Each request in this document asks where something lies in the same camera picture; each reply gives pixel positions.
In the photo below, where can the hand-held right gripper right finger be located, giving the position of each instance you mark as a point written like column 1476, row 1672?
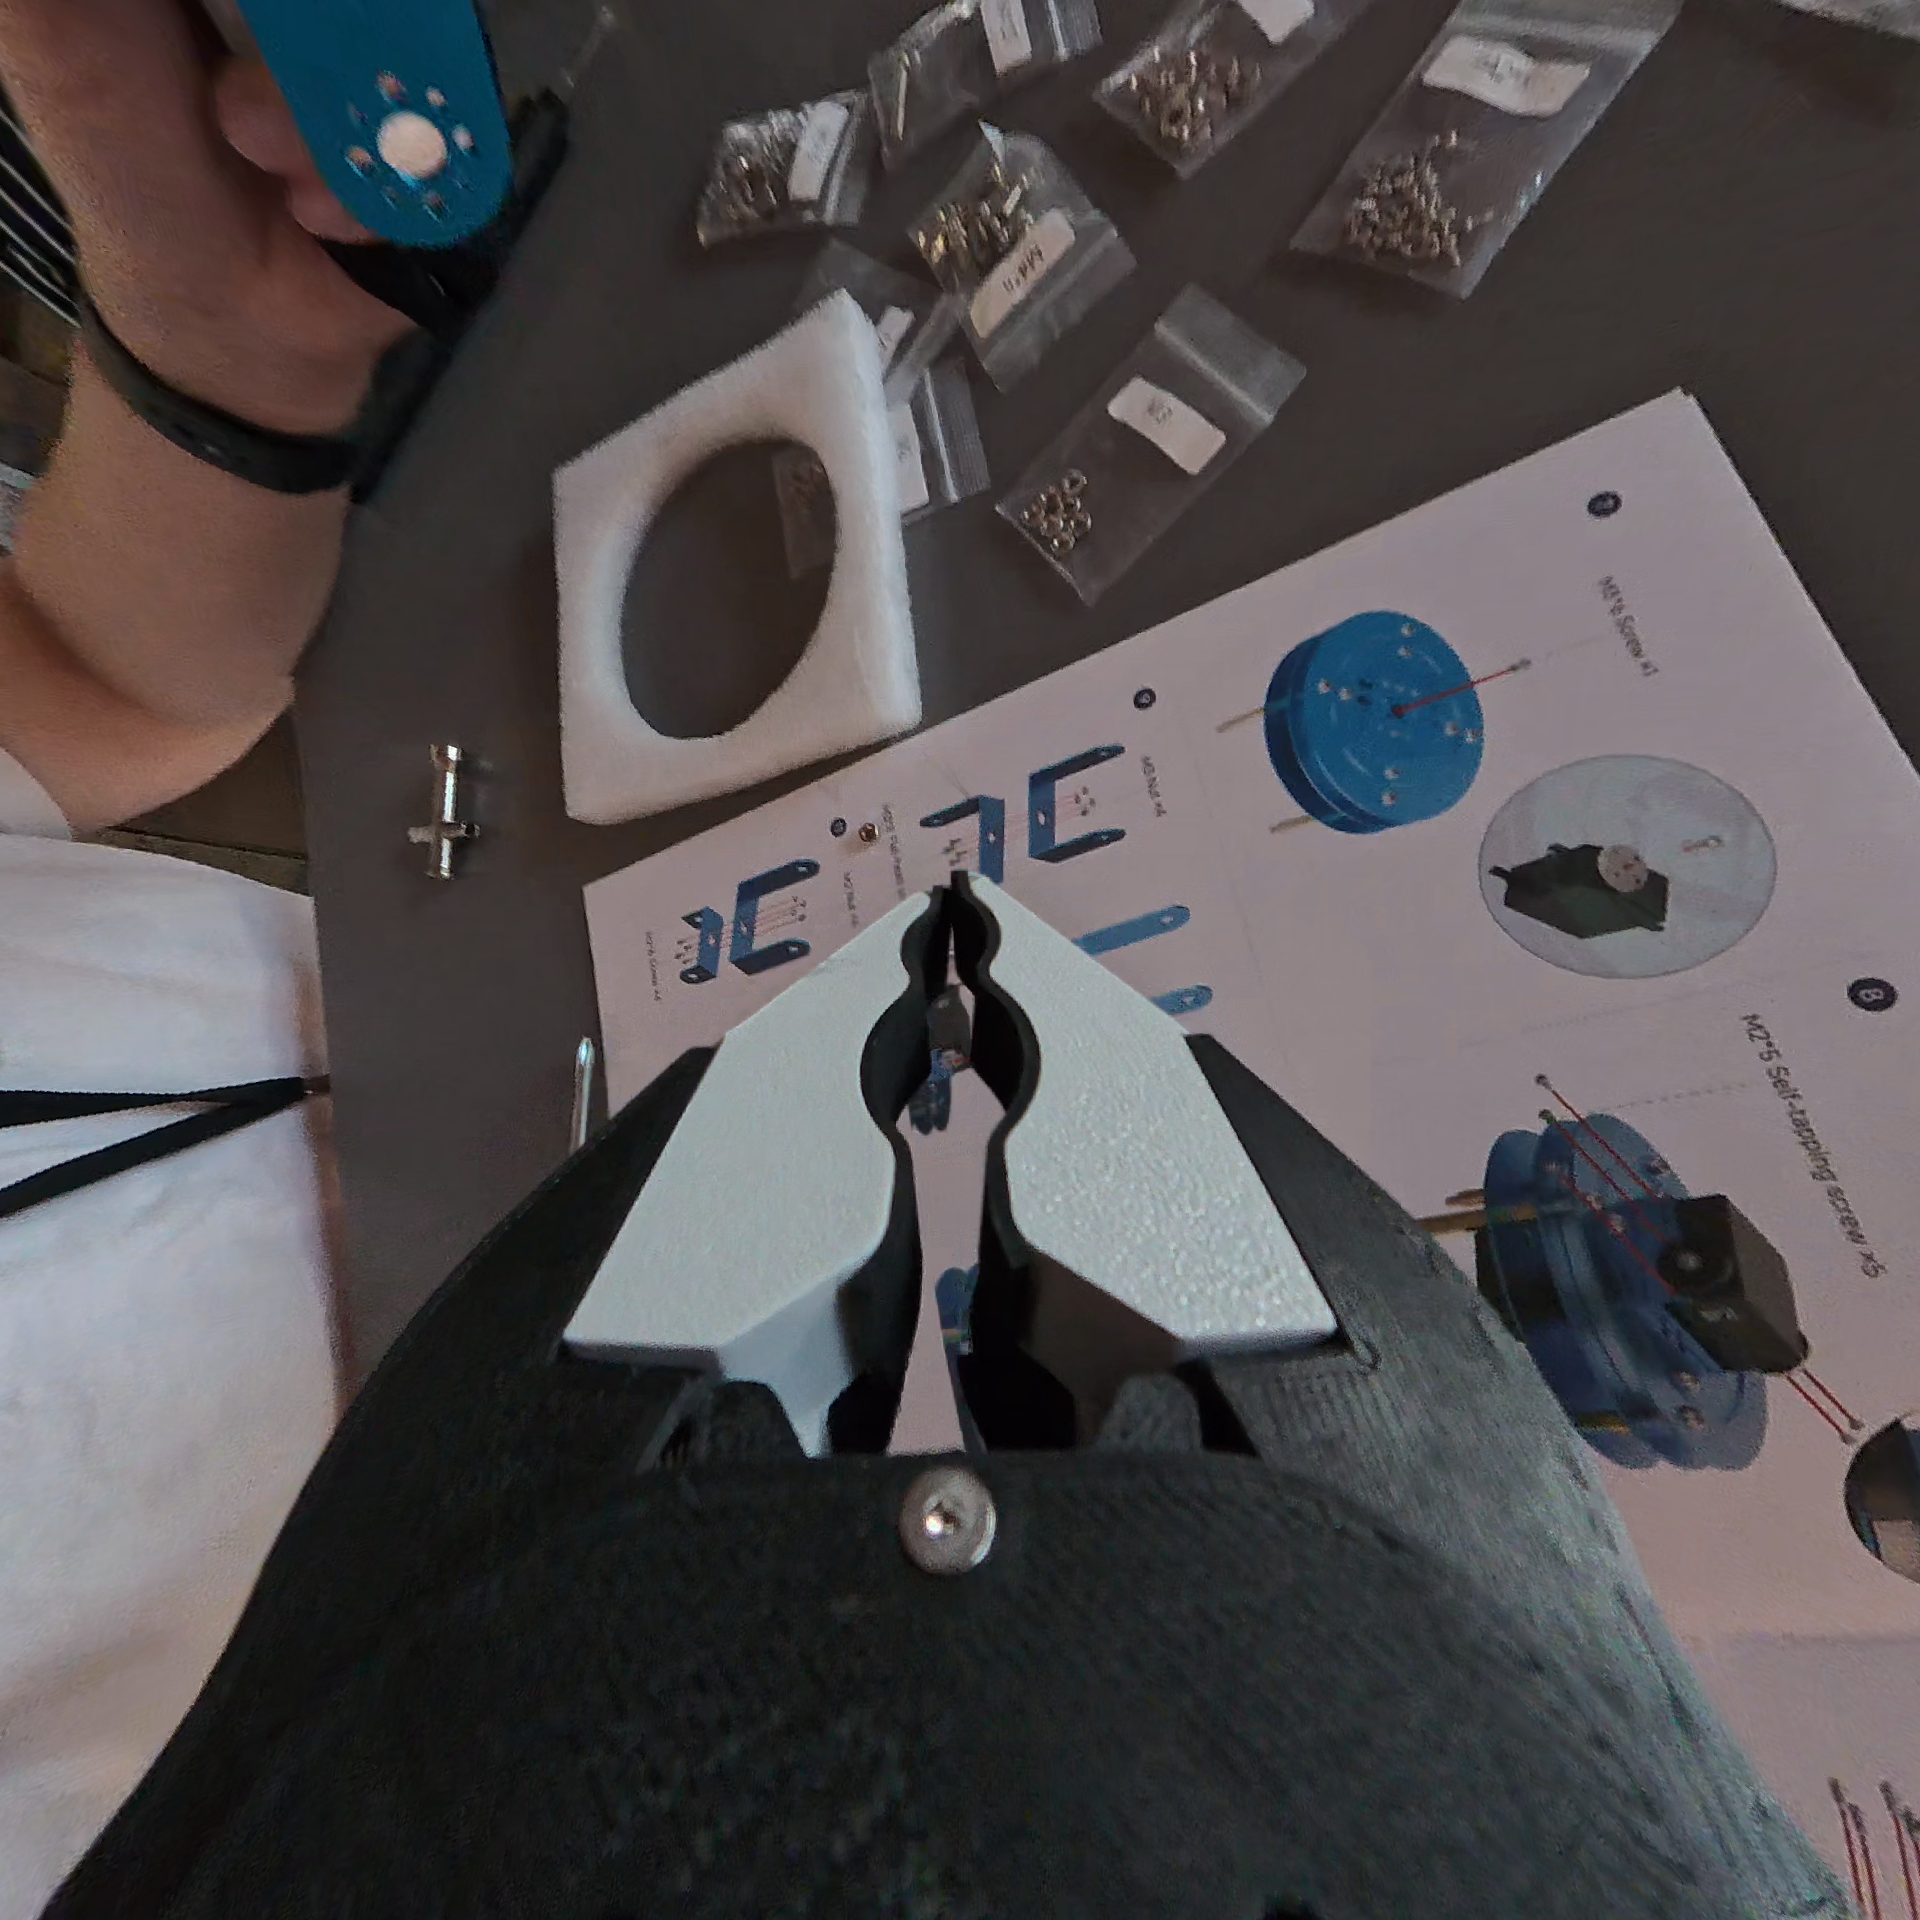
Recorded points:
column 1155, row 1184

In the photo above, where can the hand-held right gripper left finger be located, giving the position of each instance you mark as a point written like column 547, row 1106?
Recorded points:
column 750, row 1184

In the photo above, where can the blue metal bracket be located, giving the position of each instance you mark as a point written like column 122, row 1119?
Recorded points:
column 330, row 90

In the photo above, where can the person's left forearm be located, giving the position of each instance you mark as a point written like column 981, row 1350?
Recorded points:
column 135, row 629

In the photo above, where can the dark grey desk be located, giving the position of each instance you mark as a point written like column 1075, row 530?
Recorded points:
column 1724, row 300

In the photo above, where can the person's left hand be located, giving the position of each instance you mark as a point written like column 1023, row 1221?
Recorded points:
column 181, row 225

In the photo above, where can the black wristband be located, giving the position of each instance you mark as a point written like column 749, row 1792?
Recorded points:
column 224, row 457

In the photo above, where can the printed assembly instruction sheet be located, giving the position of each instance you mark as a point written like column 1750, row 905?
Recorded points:
column 1319, row 960

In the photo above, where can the person's white shirt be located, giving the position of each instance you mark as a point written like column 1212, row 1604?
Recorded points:
column 150, row 1425

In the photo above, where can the group of clear screw bags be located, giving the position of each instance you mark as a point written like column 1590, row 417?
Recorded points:
column 1155, row 434

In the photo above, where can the white foam frame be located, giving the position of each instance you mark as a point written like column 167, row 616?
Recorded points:
column 615, row 674

